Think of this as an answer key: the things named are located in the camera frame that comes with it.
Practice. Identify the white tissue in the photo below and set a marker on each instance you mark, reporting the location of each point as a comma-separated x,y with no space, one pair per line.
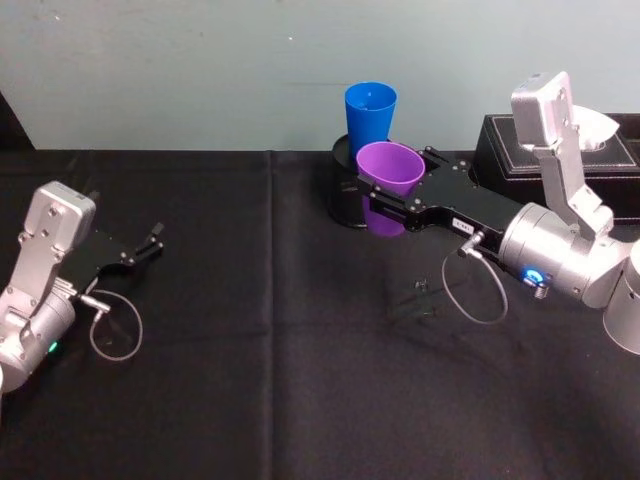
595,130

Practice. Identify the small clear plastic piece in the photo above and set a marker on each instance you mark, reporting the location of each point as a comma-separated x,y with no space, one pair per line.
421,286

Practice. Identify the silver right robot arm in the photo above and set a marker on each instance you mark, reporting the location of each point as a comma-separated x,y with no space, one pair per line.
560,235

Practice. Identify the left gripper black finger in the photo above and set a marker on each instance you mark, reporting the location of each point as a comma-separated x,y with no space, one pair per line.
150,252
156,232

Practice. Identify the blue plastic cup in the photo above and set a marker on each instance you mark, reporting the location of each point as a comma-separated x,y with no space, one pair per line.
370,117

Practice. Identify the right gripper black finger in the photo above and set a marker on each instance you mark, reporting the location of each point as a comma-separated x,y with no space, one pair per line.
436,156
392,201

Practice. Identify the black table cloth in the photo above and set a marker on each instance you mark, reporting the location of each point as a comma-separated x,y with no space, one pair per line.
250,375

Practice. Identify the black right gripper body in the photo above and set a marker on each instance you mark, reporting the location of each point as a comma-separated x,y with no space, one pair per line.
450,200

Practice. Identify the glossy black round cup holder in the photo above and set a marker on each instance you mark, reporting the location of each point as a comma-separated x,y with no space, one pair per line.
345,195

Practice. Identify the purple plastic cup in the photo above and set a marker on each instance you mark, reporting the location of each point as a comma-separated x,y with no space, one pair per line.
390,167

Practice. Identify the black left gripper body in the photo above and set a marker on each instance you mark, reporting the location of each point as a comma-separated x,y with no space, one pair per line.
100,257

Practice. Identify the black stitched tissue box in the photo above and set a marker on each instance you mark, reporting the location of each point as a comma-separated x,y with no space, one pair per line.
505,155

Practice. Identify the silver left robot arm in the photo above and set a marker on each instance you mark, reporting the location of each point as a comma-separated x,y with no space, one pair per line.
42,260

